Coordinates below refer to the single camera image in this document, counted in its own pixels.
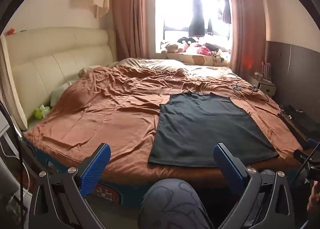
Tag short dark hanging garment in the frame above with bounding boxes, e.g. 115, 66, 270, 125
221, 0, 232, 24

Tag small white rack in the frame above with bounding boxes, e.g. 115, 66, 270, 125
261, 62, 273, 84

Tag black cable tangle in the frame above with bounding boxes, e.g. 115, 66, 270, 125
231, 82, 270, 102

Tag bear print window cushion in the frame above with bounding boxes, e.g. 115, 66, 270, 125
166, 52, 230, 67

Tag person's right hand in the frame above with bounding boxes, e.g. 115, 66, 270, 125
307, 180, 320, 213

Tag black bag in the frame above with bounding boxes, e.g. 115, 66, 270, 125
279, 105, 315, 144

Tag green tissue pack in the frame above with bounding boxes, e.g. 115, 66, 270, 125
34, 104, 52, 119

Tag pile of plush toys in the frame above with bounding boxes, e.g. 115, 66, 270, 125
160, 36, 232, 65

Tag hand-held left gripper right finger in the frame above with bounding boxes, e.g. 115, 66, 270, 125
213, 143, 303, 229

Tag brown blanket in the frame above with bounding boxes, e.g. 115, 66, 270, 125
25, 65, 304, 182

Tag grey patterned knee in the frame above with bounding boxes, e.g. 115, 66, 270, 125
137, 178, 213, 229

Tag cream padded headboard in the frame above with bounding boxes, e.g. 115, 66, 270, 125
1, 27, 117, 132

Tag black tank top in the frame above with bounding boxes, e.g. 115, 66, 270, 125
148, 91, 280, 168

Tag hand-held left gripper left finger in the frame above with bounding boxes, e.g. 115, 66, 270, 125
27, 143, 112, 229

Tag white pillow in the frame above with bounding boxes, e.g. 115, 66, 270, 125
50, 81, 75, 107

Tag beige quilt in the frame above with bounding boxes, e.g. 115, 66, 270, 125
79, 58, 240, 79

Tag pink curtain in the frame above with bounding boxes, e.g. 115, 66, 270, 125
110, 0, 157, 60
226, 0, 267, 77

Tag white nightstand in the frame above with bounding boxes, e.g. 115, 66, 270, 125
250, 71, 277, 99

